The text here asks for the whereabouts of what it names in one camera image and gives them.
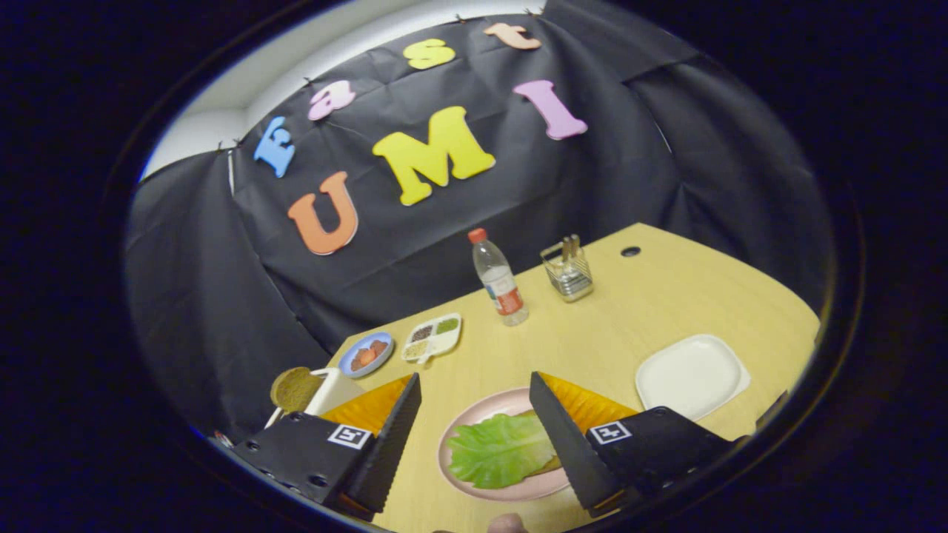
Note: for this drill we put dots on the green lettuce leaf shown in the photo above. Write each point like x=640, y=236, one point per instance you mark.
x=496, y=451

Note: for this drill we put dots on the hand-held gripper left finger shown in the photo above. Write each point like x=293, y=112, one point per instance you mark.
x=385, y=444

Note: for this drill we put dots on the white divided condiment tray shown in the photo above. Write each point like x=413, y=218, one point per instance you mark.
x=433, y=339

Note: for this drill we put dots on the clear red-capped water bottle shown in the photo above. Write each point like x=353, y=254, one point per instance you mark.
x=503, y=289

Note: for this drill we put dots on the white toaster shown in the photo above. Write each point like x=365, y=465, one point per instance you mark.
x=337, y=389

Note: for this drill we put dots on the red food slices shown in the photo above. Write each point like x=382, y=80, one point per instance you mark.
x=368, y=355

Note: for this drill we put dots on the white square plate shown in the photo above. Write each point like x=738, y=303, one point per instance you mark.
x=689, y=377

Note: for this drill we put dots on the pink round plate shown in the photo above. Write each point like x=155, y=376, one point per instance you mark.
x=489, y=406

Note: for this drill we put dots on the small blue plate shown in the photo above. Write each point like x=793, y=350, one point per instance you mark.
x=349, y=354

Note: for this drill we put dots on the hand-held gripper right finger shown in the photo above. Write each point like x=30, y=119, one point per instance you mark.
x=566, y=448

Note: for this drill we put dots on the black backdrop cloth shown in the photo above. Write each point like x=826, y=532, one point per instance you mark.
x=444, y=244

